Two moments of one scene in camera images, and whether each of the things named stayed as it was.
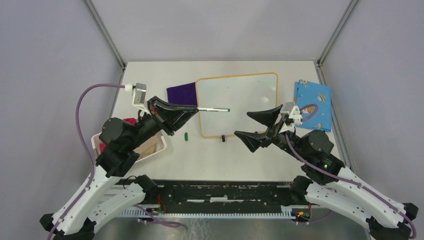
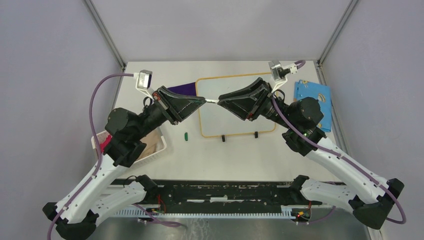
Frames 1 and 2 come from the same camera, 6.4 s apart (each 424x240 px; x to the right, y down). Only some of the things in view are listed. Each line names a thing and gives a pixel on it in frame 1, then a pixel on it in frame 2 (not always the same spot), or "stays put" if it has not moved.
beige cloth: [148, 147] stays put
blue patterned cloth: [306, 92] stays put
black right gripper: [252, 140] to [247, 103]
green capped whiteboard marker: [213, 109] to [215, 101]
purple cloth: [185, 94] stays put
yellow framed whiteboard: [242, 93] stays put
